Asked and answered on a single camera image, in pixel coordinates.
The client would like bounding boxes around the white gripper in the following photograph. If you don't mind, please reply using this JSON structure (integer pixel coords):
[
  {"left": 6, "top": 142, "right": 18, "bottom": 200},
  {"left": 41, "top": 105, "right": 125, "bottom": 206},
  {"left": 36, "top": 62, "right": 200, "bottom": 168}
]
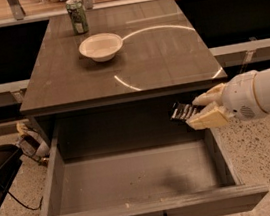
[{"left": 186, "top": 70, "right": 266, "bottom": 130}]

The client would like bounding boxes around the black rxbar chocolate wrapper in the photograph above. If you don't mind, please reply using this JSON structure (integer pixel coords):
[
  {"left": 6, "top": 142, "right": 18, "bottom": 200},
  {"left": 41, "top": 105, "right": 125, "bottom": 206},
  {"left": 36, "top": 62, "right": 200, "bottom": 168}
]
[{"left": 170, "top": 102, "right": 203, "bottom": 122}]

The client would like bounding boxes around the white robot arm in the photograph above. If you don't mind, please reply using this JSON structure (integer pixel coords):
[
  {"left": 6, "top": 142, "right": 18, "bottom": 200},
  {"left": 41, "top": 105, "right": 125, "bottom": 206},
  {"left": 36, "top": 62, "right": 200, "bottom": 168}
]
[{"left": 186, "top": 69, "right": 270, "bottom": 130}]

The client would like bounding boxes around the grey cabinet with top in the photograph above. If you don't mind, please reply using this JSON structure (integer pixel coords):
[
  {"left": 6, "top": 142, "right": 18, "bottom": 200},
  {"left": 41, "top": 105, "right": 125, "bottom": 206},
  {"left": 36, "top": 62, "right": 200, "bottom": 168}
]
[{"left": 21, "top": 0, "right": 226, "bottom": 146}]

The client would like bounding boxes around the open grey top drawer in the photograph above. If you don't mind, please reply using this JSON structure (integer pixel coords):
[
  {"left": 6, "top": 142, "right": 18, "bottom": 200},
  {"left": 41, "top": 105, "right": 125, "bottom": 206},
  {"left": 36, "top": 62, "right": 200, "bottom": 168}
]
[{"left": 40, "top": 122, "right": 269, "bottom": 216}]

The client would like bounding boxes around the white bowl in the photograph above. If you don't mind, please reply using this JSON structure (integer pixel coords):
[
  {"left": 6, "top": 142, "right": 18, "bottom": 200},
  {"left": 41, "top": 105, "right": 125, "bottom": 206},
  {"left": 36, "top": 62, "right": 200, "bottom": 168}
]
[{"left": 79, "top": 33, "right": 123, "bottom": 63}]

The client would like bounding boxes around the green soda can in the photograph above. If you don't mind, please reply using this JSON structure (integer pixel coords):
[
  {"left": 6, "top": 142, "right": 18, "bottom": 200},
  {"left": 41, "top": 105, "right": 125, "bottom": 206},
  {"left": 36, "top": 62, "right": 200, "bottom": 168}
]
[{"left": 66, "top": 0, "right": 89, "bottom": 35}]

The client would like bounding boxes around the clutter under cabinet left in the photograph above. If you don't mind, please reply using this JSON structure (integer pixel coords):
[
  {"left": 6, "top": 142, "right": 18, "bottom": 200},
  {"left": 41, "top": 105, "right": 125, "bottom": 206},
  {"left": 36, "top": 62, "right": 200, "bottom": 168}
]
[{"left": 16, "top": 122, "right": 50, "bottom": 166}]

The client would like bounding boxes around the black floor cable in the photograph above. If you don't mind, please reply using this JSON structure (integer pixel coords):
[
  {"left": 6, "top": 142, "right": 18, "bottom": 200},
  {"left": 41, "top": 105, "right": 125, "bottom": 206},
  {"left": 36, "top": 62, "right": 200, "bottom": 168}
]
[{"left": 6, "top": 186, "right": 46, "bottom": 216}]

